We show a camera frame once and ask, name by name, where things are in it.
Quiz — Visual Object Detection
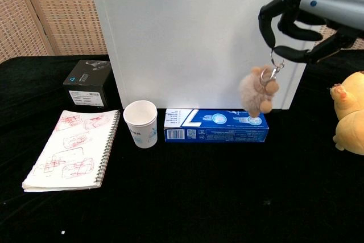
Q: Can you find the fluffy beige keychain toy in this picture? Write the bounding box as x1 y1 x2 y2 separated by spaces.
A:
238 50 286 118

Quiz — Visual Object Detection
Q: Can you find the black velvet tablecloth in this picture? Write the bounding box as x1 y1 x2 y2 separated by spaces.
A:
0 49 364 243

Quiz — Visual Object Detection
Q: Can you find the woven wicker folding screen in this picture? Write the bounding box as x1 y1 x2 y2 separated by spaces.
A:
312 25 364 52
0 0 109 63

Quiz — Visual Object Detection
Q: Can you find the yellow plush toy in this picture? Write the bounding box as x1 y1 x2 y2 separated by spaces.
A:
329 71 364 155

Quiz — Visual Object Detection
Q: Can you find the blue toothpaste box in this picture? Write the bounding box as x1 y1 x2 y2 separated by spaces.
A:
163 108 270 143

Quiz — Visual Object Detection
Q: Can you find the black product box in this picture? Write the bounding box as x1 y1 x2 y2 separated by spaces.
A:
63 59 112 109

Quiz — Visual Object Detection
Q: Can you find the white paper cup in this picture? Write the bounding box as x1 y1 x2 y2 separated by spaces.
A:
122 100 158 149

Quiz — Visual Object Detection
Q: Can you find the spiral notebook with red drawings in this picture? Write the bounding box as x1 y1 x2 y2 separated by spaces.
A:
22 109 121 193

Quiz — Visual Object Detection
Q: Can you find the white backdrop board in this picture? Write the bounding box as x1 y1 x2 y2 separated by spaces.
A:
86 0 311 110

